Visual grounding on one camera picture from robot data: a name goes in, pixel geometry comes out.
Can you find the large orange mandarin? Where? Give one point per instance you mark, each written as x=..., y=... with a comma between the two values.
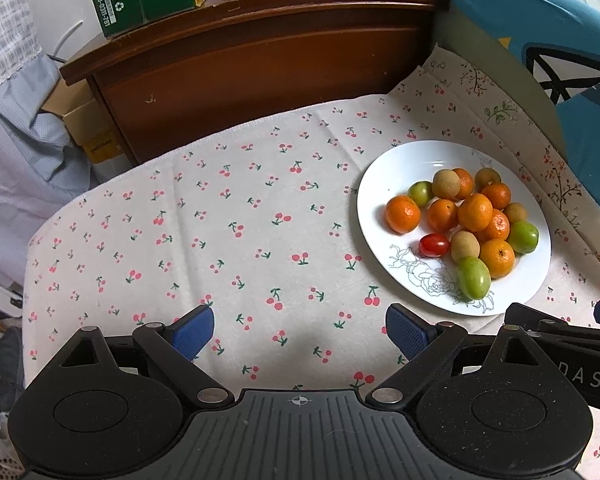
x=497, y=229

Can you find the blue cartoon cushion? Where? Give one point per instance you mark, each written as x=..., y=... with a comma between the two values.
x=558, y=41

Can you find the dark wooden cabinet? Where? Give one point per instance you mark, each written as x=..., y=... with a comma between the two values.
x=177, y=80

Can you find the large green tomato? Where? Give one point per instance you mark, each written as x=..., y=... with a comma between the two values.
x=523, y=237

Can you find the green tomato top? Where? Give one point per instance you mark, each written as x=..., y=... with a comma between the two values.
x=473, y=278

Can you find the cardboard box by cabinet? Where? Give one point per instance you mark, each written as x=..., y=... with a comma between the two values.
x=84, y=120

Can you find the large orange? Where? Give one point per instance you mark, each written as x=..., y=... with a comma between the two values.
x=498, y=256

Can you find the small orange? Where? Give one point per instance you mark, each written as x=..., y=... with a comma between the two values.
x=499, y=195

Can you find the white plate with rose drawing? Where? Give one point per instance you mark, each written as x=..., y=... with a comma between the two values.
x=434, y=280

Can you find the small orange mandarin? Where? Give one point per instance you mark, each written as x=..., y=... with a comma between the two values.
x=466, y=184

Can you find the red cherry tomato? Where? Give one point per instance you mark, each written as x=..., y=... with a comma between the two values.
x=433, y=245

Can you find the small green tomato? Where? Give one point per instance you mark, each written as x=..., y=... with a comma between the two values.
x=421, y=193

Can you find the light blue shirt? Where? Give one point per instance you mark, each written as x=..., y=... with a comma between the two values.
x=41, y=169

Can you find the cherry print tablecloth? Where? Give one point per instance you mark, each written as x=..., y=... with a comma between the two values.
x=259, y=223

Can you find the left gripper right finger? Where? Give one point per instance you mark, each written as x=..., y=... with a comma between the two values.
x=429, y=351

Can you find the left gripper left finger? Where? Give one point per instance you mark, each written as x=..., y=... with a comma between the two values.
x=170, y=352

